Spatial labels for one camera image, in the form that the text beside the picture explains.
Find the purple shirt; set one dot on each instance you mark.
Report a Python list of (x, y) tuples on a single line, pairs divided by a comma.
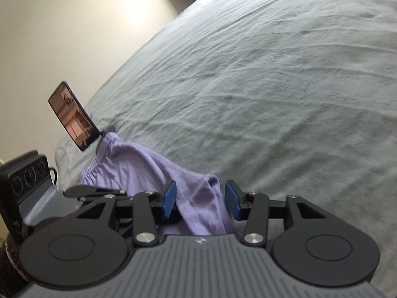
[(192, 198)]

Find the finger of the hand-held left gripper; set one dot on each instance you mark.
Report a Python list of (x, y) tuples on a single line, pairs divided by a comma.
[(93, 191)]

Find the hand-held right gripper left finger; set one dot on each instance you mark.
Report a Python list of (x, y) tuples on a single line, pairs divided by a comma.
[(170, 198)]

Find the grey bed sheet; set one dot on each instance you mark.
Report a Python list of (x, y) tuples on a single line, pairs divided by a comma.
[(279, 83)]

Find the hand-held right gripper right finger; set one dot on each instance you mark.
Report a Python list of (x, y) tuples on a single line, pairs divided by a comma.
[(232, 201)]

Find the black phone stand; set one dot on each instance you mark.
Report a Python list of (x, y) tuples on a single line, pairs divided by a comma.
[(100, 144)]

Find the black smartphone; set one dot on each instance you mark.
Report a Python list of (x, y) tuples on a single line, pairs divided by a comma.
[(74, 115)]

